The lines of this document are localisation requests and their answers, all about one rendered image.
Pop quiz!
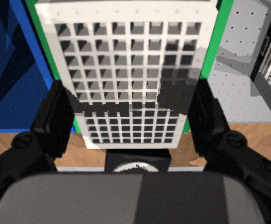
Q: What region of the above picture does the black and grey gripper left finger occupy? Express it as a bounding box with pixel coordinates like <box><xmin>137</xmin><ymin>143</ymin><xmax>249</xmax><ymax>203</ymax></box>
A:
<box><xmin>0</xmin><ymin>80</ymin><xmax>75</xmax><ymax>198</ymax></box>

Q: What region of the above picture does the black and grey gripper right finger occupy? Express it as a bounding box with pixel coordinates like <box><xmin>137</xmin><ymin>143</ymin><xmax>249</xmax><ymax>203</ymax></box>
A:
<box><xmin>187</xmin><ymin>79</ymin><xmax>271</xmax><ymax>224</ymax></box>

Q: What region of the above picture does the blue open bin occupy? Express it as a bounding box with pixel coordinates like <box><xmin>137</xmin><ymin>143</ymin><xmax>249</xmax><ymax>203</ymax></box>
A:
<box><xmin>0</xmin><ymin>0</ymin><xmax>56</xmax><ymax>133</ymax></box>

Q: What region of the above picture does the green bin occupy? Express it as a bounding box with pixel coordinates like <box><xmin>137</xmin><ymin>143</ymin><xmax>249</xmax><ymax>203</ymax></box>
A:
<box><xmin>25</xmin><ymin>0</ymin><xmax>234</xmax><ymax>133</ymax></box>

